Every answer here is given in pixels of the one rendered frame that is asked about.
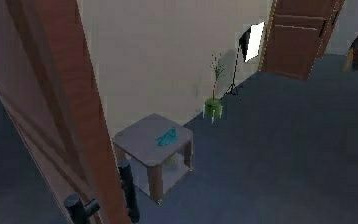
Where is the teal cloth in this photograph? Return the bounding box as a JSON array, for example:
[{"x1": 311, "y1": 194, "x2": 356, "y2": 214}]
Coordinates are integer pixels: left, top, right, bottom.
[{"x1": 154, "y1": 127, "x2": 179, "y2": 148}]

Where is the green potted house plant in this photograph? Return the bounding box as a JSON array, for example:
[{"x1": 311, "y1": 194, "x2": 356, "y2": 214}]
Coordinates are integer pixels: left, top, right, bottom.
[{"x1": 202, "y1": 53, "x2": 226, "y2": 124}]

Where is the grey side table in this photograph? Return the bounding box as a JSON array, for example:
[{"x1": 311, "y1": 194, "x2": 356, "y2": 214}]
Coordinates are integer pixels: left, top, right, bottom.
[{"x1": 112, "y1": 113, "x2": 195, "y2": 205}]

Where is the black floor lamp white shade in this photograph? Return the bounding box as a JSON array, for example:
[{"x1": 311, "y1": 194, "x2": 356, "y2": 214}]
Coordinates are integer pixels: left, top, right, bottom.
[{"x1": 223, "y1": 21, "x2": 266, "y2": 97}]

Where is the brown wooden room door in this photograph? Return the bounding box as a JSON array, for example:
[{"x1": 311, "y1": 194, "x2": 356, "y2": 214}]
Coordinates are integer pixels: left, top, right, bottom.
[{"x1": 0, "y1": 0, "x2": 132, "y2": 224}]

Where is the brown panelled room door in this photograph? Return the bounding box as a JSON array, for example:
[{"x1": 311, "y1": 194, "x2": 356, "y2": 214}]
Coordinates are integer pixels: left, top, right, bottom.
[{"x1": 258, "y1": 0, "x2": 346, "y2": 82}]

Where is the black door handle lever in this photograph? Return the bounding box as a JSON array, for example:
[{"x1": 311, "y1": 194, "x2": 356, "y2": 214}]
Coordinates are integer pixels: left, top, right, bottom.
[{"x1": 63, "y1": 193, "x2": 101, "y2": 224}]

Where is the black thin door handle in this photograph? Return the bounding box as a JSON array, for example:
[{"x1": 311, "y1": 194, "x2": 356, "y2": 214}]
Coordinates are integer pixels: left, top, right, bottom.
[{"x1": 318, "y1": 19, "x2": 328, "y2": 38}]

